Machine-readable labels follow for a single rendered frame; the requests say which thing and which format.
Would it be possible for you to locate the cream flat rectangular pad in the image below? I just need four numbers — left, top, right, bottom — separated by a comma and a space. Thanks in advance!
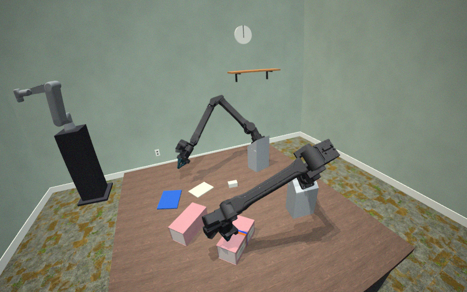
189, 182, 214, 198

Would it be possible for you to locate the blue flat rectangular slab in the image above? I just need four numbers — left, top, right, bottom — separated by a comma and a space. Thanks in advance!
157, 190, 182, 209

